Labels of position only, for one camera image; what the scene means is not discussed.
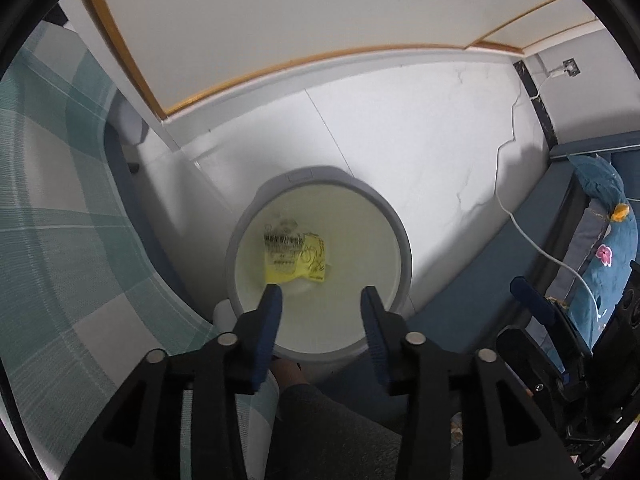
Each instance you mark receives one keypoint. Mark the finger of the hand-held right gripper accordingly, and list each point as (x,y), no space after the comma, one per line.
(532,302)

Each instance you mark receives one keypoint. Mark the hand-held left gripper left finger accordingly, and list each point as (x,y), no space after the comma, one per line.
(267,332)

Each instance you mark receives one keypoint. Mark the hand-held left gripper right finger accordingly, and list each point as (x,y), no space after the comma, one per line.
(375,337)

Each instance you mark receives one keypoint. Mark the white round trash bin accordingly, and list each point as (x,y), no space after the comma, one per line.
(350,240)

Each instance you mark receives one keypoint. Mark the blue sofa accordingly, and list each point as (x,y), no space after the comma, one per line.
(475,285)

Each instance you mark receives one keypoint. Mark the yellow printed wrapper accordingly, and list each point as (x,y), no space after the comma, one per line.
(310,255)

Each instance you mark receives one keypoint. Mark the person's grey trouser leg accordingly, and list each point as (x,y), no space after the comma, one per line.
(320,425)

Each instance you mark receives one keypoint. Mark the green checked tablecloth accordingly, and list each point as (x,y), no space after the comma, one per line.
(50,210)

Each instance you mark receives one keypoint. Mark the white cabinet with wood trim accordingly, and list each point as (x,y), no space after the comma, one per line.
(300,10)

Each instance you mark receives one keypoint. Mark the wall socket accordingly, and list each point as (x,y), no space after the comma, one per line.
(571,67)

